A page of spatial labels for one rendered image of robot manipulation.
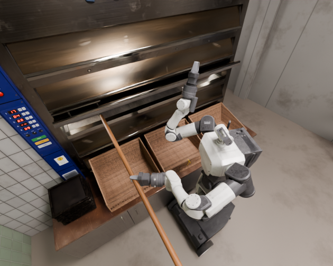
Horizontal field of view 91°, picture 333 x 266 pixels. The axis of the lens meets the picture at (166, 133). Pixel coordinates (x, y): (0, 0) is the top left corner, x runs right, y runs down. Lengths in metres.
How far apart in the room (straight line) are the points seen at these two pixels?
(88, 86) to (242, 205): 2.16
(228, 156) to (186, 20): 1.11
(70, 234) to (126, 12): 1.76
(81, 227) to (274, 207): 2.17
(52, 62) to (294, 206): 2.85
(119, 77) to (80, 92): 0.31
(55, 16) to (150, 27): 0.59
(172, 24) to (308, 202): 2.58
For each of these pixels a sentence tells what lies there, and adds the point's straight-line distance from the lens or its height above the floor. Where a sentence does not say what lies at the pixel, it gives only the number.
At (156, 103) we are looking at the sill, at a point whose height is 1.18.
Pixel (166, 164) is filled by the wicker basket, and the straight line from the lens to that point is 1.86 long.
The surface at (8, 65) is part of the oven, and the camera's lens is 1.32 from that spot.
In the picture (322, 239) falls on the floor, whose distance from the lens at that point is 2.73.
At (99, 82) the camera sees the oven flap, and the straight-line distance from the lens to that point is 1.38.
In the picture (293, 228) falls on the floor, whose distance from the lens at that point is 2.60.
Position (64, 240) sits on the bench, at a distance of 1.83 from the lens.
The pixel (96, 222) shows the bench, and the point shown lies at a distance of 1.75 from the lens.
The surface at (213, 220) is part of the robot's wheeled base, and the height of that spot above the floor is 0.17.
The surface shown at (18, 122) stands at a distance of 1.46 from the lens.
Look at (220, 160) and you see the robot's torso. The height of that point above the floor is 1.39.
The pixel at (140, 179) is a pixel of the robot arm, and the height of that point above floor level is 1.24.
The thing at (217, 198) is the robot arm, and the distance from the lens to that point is 0.87.
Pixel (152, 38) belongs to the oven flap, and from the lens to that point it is 1.42.
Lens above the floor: 2.14
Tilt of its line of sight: 46 degrees down
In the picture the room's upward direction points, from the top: 3 degrees counter-clockwise
